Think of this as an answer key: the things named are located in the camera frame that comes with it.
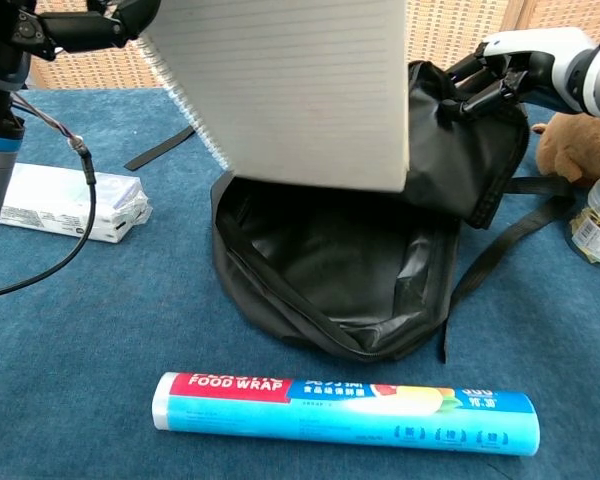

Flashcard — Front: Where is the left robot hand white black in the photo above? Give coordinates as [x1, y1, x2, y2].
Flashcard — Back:
[0, 0, 161, 136]

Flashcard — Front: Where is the blue tablecloth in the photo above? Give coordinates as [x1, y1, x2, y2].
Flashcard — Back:
[0, 87, 600, 480]

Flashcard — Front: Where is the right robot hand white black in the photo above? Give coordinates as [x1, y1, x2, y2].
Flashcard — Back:
[440, 27, 600, 122]

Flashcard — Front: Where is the blue plastic food wrap roll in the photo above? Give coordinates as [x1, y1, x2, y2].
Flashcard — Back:
[151, 371, 541, 459]

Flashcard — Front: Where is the wicker folding screen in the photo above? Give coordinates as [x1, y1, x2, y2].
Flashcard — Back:
[27, 0, 600, 91]

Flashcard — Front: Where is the white spiral notebook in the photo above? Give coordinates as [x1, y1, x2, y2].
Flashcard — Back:
[138, 0, 411, 194]

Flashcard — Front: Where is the black backpack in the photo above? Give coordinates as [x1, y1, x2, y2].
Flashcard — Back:
[124, 59, 576, 365]

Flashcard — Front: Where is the wrapped tissue multipack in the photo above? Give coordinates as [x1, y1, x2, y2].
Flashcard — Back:
[0, 162, 154, 245]

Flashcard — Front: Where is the brown plush toy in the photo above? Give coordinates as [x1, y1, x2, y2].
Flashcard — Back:
[531, 110, 600, 189]

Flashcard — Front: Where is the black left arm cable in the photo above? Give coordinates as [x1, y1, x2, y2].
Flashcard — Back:
[0, 92, 99, 301]

